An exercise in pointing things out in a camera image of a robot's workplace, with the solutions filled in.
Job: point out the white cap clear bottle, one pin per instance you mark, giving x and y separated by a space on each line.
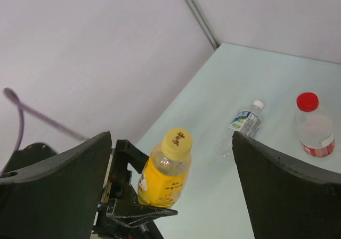
247 121

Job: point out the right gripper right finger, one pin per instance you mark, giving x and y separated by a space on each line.
286 197

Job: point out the yellow honey pomelo bottle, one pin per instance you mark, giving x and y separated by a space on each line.
166 171

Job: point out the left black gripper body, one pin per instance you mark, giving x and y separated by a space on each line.
119 187

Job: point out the red cap water bottle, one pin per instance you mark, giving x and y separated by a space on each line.
313 125

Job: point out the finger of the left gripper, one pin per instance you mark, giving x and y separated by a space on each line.
130 214
127 153

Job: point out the left aluminium frame post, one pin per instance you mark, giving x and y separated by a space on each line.
204 23

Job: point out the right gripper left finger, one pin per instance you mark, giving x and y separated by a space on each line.
57 197

